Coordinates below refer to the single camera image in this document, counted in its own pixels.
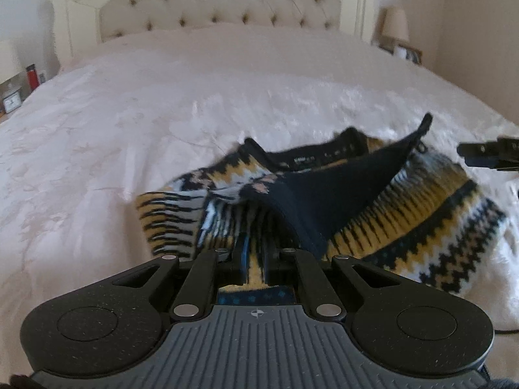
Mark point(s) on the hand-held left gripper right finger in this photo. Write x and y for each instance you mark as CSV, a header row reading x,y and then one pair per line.
x,y
268,259

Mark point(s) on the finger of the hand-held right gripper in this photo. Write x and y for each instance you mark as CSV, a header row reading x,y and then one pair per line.
x,y
478,154

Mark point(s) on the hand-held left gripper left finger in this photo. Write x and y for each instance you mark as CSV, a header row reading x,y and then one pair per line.
x,y
241,257

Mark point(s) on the patterned knit sweater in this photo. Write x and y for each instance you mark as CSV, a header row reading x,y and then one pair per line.
x,y
308,194

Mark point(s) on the white table lamp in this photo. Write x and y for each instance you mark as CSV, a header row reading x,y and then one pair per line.
x,y
8,60
395,24

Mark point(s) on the white bed with bedspread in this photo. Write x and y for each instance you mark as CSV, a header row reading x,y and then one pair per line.
x,y
101,150

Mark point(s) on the tufted cream bed headboard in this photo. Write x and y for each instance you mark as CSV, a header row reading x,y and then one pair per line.
x,y
219,0

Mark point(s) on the small dark bottle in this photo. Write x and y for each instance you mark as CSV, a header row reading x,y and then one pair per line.
x,y
41,78

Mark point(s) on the red bottle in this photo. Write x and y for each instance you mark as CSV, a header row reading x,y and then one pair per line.
x,y
31,76

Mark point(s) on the small desk clock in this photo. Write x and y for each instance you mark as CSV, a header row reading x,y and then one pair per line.
x,y
11,102

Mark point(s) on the gold photo frame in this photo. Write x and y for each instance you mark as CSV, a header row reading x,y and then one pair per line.
x,y
414,55

